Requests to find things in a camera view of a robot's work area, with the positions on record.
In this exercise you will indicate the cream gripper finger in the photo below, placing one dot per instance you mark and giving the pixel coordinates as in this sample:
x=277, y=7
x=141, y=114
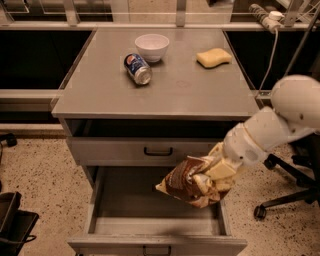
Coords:
x=223, y=169
x=217, y=150

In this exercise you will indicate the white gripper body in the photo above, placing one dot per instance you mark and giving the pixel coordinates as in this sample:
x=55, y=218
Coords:
x=240, y=147

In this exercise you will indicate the brown chip bag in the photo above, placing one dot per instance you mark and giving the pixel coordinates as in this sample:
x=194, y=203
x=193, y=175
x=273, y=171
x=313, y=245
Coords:
x=196, y=182

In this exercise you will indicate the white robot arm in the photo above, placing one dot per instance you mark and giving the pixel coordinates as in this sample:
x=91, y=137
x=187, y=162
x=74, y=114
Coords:
x=293, y=114

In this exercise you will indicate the grey drawer cabinet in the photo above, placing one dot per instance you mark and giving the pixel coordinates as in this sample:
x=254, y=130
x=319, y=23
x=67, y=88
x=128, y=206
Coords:
x=183, y=100

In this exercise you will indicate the open grey middle drawer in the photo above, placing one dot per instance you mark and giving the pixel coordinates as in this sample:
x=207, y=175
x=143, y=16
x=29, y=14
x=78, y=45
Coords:
x=126, y=212

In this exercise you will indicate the closed grey top drawer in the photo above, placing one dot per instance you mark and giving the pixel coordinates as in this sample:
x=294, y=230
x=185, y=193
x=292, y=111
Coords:
x=107, y=151

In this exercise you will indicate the yellow sponge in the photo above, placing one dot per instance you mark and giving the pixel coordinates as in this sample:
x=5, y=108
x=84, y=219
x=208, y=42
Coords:
x=213, y=57

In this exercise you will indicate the blue soda can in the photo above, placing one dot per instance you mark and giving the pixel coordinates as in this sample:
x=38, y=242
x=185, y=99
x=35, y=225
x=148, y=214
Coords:
x=138, y=69

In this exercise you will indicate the white bowl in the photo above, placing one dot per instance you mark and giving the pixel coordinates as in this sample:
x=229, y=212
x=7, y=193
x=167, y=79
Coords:
x=152, y=47

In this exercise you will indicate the white power strip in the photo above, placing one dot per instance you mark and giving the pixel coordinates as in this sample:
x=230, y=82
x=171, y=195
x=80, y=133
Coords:
x=269, y=20

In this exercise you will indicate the metal support rod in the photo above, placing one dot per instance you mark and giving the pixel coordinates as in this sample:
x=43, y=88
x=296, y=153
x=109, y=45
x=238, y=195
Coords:
x=303, y=41

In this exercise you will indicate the black bin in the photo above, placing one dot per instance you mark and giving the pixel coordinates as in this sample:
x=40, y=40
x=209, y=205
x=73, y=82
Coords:
x=15, y=225

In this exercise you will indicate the black top drawer handle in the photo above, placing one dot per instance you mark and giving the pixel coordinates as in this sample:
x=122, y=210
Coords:
x=165, y=153

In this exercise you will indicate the black drawer handle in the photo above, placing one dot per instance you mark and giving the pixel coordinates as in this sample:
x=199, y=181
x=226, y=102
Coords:
x=165, y=153
x=156, y=251

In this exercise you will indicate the black middle drawer handle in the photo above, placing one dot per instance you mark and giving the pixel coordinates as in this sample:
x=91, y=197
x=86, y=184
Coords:
x=156, y=251

